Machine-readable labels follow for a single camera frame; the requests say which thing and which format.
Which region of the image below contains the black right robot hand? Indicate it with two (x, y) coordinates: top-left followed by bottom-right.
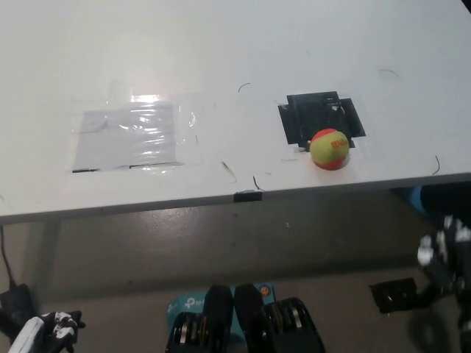
(417, 215), (471, 296)

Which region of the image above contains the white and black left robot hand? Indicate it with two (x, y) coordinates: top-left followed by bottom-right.
(9, 310), (86, 353)

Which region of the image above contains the yellow and orange tennis ball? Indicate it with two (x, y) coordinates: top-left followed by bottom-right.
(309, 127), (351, 172)

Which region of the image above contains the black power adapter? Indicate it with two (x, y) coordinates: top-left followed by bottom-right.
(0, 282), (37, 325)

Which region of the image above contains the black floor plate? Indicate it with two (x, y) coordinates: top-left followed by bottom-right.
(369, 277), (430, 314)

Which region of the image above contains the blue object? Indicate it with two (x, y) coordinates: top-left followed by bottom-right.
(410, 186), (424, 215)

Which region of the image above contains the white table leg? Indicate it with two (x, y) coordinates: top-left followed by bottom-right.
(35, 219), (62, 306)

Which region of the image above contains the teal router box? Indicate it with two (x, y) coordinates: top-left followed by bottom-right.
(167, 282), (277, 336)

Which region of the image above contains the black tape patch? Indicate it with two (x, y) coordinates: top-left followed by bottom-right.
(277, 90), (367, 149)

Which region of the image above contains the clear plastic taped sheet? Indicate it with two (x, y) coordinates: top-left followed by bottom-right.
(71, 101), (185, 174)

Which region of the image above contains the black cable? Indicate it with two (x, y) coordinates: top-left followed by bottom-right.
(0, 224), (18, 290)

